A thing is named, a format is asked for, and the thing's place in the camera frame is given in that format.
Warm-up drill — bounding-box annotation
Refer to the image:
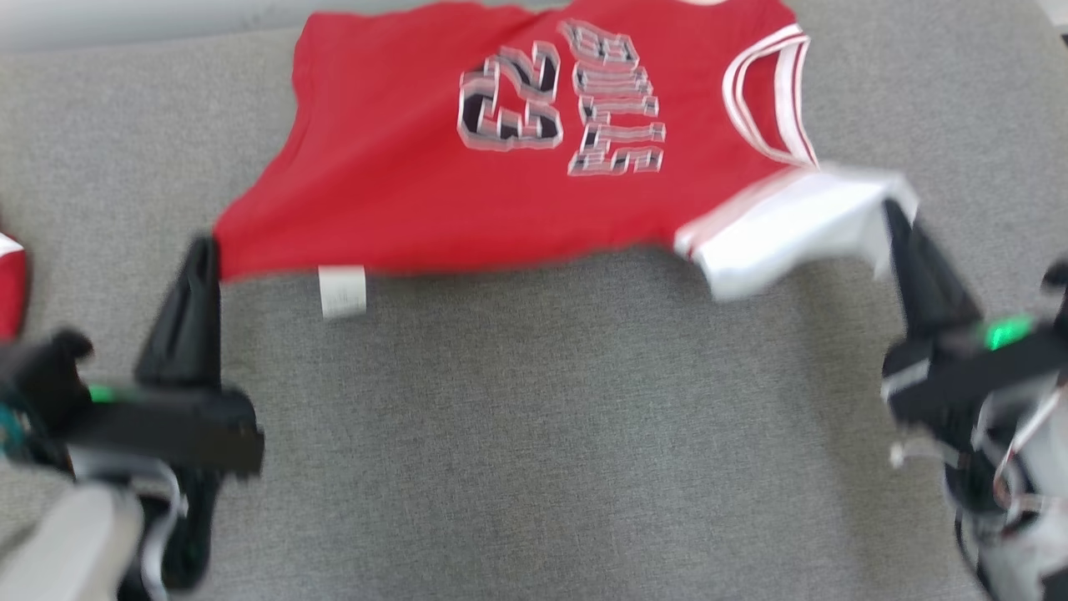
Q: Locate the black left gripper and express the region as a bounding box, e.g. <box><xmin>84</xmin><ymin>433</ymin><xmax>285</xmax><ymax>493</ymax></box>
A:
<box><xmin>63</xmin><ymin>236</ymin><xmax>267</xmax><ymax>482</ymax></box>

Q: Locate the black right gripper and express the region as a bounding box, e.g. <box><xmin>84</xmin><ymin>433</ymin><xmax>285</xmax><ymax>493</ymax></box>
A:
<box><xmin>883</xmin><ymin>199</ymin><xmax>1068</xmax><ymax>428</ymax></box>

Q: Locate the red white basketball jersey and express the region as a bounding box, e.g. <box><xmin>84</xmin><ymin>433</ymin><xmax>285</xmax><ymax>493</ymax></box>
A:
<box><xmin>213</xmin><ymin>0</ymin><xmax>920</xmax><ymax>322</ymax></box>

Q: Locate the left camera cable teal plug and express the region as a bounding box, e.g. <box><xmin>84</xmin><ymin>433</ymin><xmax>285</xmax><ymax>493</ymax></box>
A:
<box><xmin>0</xmin><ymin>399</ymin><xmax>24</xmax><ymax>465</ymax></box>

